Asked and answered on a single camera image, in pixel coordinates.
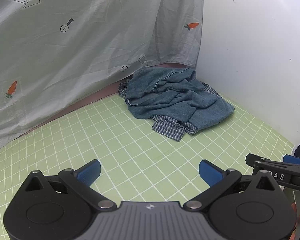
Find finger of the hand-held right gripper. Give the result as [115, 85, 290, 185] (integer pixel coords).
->
[245, 153, 285, 167]
[283, 154, 300, 166]

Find white carrot-print sheet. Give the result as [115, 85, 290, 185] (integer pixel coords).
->
[0, 0, 204, 153]

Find green grid mat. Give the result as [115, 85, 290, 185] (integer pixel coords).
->
[0, 92, 295, 240]

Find blue denim jeans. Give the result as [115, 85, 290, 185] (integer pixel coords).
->
[125, 66, 235, 130]

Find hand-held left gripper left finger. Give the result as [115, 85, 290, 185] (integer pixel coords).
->
[24, 159, 116, 211]

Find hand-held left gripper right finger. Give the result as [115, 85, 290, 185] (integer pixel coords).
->
[185, 159, 280, 212]

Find blue plaid shirt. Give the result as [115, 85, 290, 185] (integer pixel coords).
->
[118, 79, 222, 142]

